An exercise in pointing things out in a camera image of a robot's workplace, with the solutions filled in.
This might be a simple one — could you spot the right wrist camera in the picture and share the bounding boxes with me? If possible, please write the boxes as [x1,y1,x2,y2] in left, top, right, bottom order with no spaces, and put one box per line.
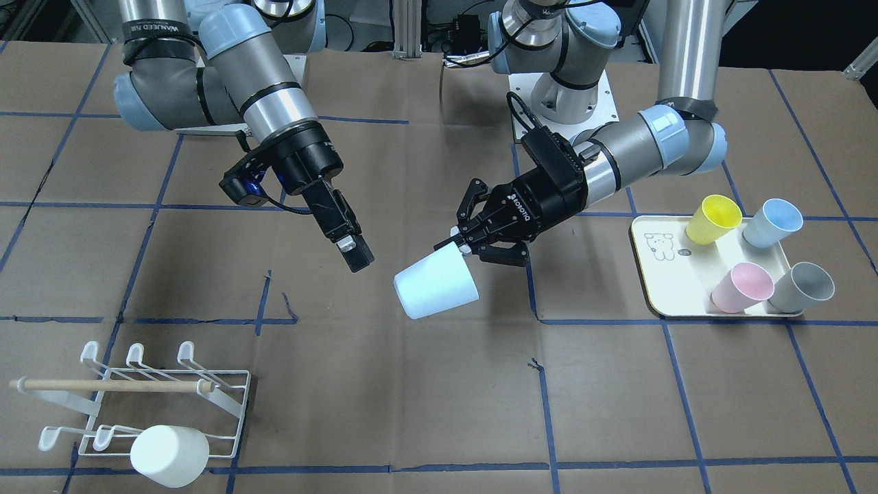
[219,156,269,207]

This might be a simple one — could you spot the grey plastic cup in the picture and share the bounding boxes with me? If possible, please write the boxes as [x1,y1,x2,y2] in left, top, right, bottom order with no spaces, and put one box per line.
[768,261,836,314]

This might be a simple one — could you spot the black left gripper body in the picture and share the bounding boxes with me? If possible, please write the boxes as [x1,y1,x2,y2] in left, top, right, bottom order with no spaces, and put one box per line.
[491,166,587,243]

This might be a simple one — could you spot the cream bunny tray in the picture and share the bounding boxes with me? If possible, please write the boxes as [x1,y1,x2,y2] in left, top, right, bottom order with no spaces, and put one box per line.
[630,215,790,318]

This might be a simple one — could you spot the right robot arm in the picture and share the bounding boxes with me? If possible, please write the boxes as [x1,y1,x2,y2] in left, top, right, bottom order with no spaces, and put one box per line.
[114,1,374,272]

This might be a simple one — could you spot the white plastic cup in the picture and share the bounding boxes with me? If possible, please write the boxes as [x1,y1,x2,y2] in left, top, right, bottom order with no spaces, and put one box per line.
[130,425,209,488]

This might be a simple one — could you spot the white wire cup rack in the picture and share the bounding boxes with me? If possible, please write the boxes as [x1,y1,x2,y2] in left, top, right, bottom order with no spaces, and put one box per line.
[9,341,253,460]

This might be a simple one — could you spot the pink plastic cup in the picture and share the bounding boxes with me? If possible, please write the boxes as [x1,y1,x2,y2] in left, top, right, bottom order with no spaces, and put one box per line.
[711,261,775,314]

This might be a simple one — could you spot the light blue plastic cup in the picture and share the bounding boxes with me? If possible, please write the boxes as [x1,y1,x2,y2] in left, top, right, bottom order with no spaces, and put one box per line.
[393,243,479,319]

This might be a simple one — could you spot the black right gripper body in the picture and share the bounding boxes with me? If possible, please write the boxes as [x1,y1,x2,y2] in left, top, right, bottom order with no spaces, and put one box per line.
[255,121,343,195]

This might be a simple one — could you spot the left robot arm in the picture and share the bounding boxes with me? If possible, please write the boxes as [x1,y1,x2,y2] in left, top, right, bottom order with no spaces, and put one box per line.
[450,1,727,266]

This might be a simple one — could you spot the yellow plastic cup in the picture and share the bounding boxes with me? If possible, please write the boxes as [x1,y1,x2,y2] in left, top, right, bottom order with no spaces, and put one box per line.
[685,194,743,245]

